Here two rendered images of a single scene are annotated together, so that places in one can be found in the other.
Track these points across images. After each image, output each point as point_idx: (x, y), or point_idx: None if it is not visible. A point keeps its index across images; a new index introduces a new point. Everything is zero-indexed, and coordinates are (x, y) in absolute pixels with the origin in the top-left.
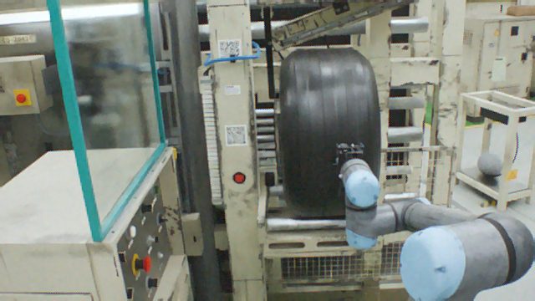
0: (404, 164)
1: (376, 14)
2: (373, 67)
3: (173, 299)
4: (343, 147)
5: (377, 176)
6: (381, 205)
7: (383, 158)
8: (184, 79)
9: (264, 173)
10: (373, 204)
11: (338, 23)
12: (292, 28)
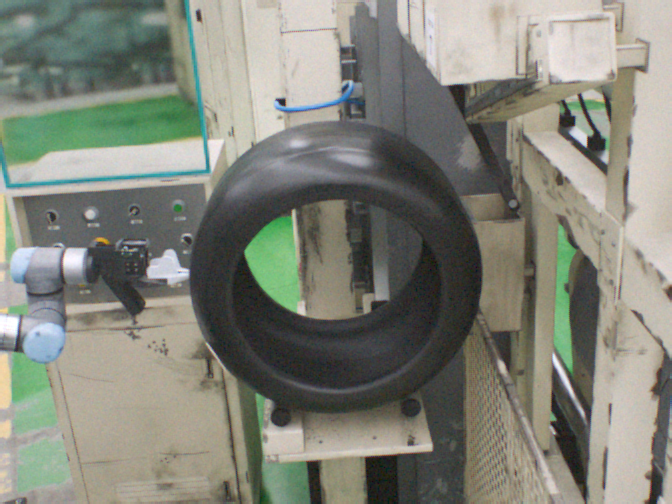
0: (529, 472)
1: (509, 100)
2: (601, 232)
3: (148, 313)
4: (121, 240)
5: (211, 334)
6: (46, 304)
7: (602, 458)
8: (389, 120)
9: (528, 340)
10: (26, 288)
11: (487, 100)
12: (470, 86)
